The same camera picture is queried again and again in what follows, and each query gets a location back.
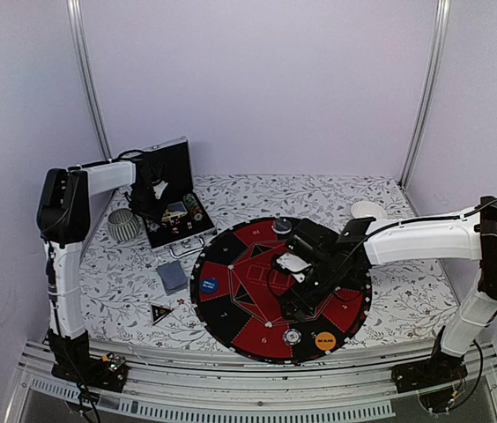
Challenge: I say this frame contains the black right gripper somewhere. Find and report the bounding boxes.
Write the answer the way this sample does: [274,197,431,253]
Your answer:
[278,255,342,321]

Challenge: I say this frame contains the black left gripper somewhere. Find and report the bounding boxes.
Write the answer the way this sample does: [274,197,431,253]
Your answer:
[129,182,168,223]

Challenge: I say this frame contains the clear dealer button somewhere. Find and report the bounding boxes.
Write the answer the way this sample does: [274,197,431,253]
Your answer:
[272,218,293,234]

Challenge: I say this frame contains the orange big blind button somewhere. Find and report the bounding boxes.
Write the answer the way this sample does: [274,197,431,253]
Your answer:
[315,331,337,352]

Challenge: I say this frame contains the poker chip stack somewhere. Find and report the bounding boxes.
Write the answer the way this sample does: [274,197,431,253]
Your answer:
[282,328,302,346]

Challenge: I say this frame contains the blue small blind button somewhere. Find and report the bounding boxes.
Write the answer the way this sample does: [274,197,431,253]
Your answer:
[199,278,219,294]

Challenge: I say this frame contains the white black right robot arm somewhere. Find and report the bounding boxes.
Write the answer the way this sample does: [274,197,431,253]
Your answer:
[278,196,497,384]

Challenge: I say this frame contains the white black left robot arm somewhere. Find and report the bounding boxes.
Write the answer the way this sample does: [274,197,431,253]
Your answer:
[37,150,168,346]

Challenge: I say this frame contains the boxed playing card deck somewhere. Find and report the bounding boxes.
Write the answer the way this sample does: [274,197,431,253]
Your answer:
[161,202,188,221]

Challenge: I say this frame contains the red dice set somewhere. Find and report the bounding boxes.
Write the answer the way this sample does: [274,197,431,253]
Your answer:
[170,220,194,235]

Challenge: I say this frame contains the striped grey cup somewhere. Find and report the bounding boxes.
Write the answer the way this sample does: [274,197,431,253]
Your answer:
[108,208,140,242]

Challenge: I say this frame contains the aluminium poker chip case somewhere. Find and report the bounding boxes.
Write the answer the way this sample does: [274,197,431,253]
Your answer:
[144,137,217,249]

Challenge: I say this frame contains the right poker chip row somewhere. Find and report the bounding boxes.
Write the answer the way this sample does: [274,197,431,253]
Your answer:
[182,194,204,222]

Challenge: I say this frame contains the white ceramic bowl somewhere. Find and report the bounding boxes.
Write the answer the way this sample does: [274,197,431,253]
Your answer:
[351,201,387,219]

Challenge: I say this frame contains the round red black poker mat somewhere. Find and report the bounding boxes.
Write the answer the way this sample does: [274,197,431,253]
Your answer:
[190,217,372,364]

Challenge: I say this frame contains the black triangular card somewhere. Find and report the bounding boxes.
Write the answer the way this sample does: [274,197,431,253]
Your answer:
[150,305,173,325]

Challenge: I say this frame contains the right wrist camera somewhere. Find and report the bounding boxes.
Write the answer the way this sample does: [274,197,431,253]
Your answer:
[276,252,312,283]

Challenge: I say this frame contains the aluminium front rail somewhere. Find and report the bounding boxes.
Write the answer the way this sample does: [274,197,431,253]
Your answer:
[4,340,497,422]

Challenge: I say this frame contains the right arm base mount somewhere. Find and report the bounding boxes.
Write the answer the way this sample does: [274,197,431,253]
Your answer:
[391,352,468,414]

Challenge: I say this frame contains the left aluminium frame post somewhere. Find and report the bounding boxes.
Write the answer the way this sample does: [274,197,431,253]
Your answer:
[66,0,113,160]

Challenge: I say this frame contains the aluminium frame post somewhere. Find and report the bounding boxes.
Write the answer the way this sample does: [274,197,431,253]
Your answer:
[398,0,451,190]
[66,0,113,160]

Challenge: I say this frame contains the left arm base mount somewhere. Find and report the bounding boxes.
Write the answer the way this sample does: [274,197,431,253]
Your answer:
[48,329,129,393]

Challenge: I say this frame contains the right aluminium frame post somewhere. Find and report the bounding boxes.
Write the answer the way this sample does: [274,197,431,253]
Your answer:
[398,0,451,190]

